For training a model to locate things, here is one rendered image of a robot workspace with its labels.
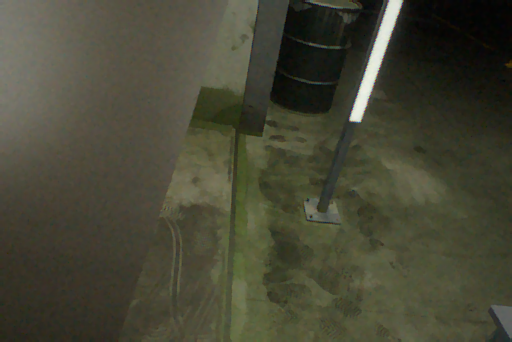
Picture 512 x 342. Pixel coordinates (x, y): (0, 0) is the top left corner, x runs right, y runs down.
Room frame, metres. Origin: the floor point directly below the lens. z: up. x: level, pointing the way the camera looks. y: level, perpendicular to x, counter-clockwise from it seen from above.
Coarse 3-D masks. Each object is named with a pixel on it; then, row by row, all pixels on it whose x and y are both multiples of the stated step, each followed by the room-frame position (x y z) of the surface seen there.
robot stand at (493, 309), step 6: (492, 306) 0.72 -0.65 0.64; (498, 306) 0.73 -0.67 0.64; (504, 306) 0.73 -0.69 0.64; (492, 312) 0.71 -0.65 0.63; (498, 312) 0.71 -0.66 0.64; (504, 312) 0.71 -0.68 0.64; (510, 312) 0.72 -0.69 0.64; (492, 318) 0.70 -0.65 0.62; (498, 318) 0.69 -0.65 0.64; (504, 318) 0.69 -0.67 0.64; (510, 318) 0.70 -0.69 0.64; (498, 324) 0.68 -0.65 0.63; (504, 324) 0.67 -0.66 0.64; (510, 324) 0.68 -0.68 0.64; (498, 330) 0.68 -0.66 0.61; (504, 330) 0.66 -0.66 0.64; (510, 330) 0.66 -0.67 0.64; (492, 336) 0.68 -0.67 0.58; (498, 336) 0.67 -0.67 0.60; (504, 336) 0.65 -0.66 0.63; (510, 336) 0.64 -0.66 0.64
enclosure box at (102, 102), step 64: (0, 0) 0.32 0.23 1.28; (64, 0) 0.33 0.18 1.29; (128, 0) 0.34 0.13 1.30; (192, 0) 0.36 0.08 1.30; (0, 64) 0.32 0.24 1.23; (64, 64) 0.33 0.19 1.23; (128, 64) 0.34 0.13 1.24; (192, 64) 0.36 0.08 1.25; (0, 128) 0.32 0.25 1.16; (64, 128) 0.33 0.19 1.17; (128, 128) 0.34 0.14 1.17; (0, 192) 0.31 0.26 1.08; (64, 192) 0.33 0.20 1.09; (128, 192) 0.34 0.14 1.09; (0, 256) 0.31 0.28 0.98; (64, 256) 0.33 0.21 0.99; (128, 256) 0.34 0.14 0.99; (0, 320) 0.31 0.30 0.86; (64, 320) 0.32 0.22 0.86
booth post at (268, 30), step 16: (272, 0) 2.55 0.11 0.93; (288, 0) 2.56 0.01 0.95; (256, 16) 2.56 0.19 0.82; (272, 16) 2.55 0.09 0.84; (256, 32) 2.54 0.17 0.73; (272, 32) 2.55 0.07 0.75; (256, 48) 2.54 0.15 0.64; (272, 48) 2.55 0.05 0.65; (256, 64) 2.54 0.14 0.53; (272, 64) 2.55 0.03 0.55; (256, 80) 2.54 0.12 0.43; (272, 80) 2.56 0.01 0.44; (256, 96) 2.55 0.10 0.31; (256, 112) 2.55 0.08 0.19; (240, 128) 2.54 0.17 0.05; (256, 128) 2.55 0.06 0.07
